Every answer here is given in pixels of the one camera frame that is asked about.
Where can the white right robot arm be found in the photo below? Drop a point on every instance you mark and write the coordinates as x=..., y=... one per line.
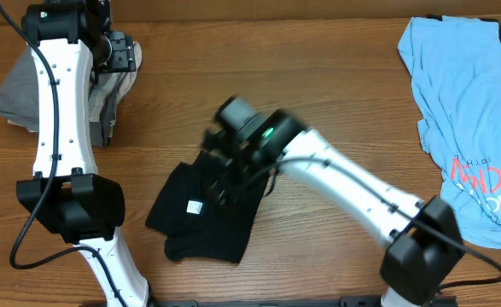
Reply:
x=420, y=239

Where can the light blue printed t-shirt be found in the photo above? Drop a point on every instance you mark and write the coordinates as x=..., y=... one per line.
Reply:
x=455, y=68

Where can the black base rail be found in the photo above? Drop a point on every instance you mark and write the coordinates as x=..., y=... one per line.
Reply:
x=271, y=302

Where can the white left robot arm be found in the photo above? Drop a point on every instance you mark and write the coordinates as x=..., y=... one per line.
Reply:
x=72, y=44

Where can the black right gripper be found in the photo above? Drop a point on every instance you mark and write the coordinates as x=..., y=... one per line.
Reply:
x=223, y=159

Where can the black t-shirt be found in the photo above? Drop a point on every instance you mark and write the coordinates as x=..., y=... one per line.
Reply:
x=201, y=215

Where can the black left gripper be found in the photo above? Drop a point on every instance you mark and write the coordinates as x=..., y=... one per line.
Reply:
x=125, y=57

